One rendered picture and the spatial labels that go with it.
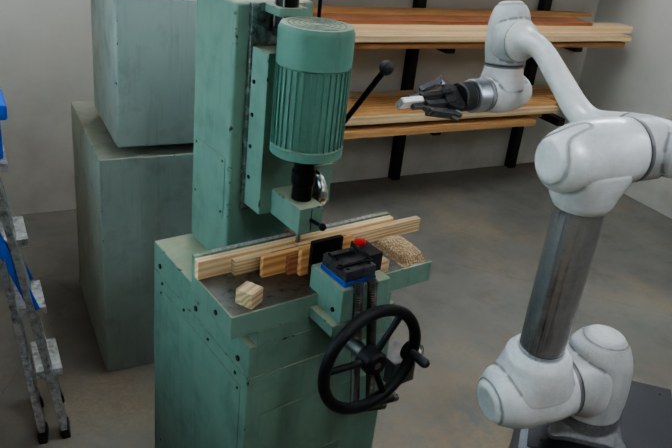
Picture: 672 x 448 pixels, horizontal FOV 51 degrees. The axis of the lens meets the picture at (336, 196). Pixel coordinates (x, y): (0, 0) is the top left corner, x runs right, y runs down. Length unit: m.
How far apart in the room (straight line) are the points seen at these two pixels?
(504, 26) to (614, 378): 0.89
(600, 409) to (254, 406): 0.82
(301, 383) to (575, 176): 0.88
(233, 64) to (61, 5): 2.13
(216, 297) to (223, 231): 0.31
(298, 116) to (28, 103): 2.47
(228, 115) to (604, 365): 1.08
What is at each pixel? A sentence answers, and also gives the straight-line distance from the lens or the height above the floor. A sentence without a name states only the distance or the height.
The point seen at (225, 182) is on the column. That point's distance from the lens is 1.88.
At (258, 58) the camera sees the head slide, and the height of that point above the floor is 1.40.
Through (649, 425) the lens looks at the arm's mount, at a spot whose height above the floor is 0.62.
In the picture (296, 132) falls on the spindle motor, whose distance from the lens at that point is 1.62.
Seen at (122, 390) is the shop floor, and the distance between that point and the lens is 2.84.
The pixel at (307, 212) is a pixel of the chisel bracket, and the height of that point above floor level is 1.06.
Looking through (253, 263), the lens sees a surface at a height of 0.92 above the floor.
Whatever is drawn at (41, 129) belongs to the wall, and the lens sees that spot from 3.97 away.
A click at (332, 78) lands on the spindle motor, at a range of 1.59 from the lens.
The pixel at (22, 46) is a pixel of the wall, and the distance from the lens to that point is 3.84.
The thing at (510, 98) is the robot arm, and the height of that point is 1.33.
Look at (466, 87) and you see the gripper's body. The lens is 1.86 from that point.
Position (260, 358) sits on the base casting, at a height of 0.76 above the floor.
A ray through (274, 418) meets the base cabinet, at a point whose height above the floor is 0.56.
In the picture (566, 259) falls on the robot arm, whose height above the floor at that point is 1.15.
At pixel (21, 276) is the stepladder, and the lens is 2.30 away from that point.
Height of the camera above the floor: 1.81
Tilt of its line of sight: 24 degrees down
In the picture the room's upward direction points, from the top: 6 degrees clockwise
